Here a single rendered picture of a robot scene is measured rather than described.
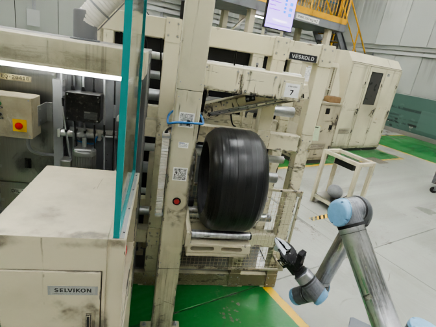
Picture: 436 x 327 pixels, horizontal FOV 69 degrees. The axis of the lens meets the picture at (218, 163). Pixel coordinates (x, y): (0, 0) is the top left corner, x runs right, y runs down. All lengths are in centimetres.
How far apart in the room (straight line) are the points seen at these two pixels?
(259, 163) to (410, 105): 1223
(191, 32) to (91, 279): 109
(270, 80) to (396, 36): 1267
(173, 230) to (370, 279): 100
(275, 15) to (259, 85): 387
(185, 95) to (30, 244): 91
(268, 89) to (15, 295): 151
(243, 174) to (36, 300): 96
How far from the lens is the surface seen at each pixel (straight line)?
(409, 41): 1416
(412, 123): 1357
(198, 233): 177
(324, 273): 185
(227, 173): 152
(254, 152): 160
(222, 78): 185
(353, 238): 149
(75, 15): 190
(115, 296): 118
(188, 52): 156
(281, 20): 580
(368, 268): 151
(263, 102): 206
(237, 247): 183
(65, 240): 108
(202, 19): 157
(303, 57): 231
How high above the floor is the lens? 185
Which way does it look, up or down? 19 degrees down
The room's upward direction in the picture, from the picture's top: 9 degrees clockwise
